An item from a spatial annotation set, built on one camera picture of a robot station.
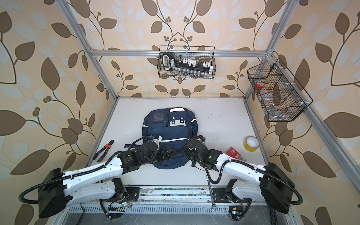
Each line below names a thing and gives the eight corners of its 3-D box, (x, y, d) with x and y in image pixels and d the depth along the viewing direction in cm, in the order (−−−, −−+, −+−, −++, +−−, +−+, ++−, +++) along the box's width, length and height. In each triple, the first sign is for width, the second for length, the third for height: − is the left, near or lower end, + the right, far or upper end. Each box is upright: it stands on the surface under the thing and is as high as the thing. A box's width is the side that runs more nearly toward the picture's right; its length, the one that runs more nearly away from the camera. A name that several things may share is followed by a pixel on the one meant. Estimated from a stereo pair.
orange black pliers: (94, 160, 90) (92, 159, 88) (108, 140, 99) (106, 138, 97) (101, 162, 89) (99, 161, 87) (114, 142, 98) (113, 140, 96)
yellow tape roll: (245, 152, 92) (247, 149, 89) (241, 138, 98) (243, 135, 95) (259, 152, 92) (261, 149, 89) (254, 138, 98) (256, 135, 95)
